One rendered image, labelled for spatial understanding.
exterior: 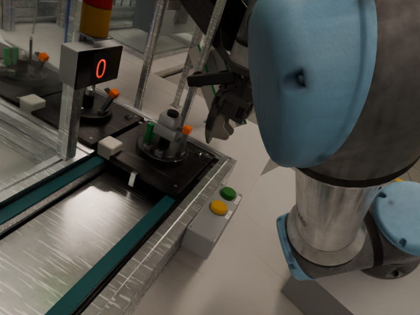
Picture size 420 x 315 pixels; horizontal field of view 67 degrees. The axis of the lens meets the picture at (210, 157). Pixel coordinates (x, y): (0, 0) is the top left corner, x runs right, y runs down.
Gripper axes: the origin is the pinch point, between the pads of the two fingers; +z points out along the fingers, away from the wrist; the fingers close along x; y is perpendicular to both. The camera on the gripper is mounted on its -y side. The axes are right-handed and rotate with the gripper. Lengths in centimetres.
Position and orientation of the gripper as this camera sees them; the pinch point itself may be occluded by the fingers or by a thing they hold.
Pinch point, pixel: (207, 137)
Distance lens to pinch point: 80.3
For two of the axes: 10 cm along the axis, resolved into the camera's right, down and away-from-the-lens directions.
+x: 3.8, -3.9, 8.4
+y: 8.7, 4.6, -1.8
